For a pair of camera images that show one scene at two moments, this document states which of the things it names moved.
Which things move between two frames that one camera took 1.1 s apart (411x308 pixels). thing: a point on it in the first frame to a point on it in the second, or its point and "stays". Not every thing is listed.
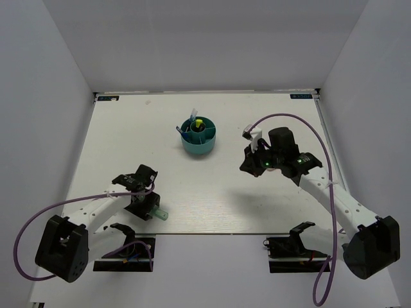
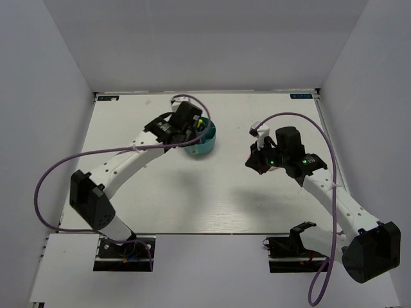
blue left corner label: x=108 y=98 stays
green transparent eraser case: x=159 y=213 to x=192 y=151
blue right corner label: x=301 y=95 stays
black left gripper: x=153 y=198 to x=194 y=133
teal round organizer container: x=202 y=133 stays
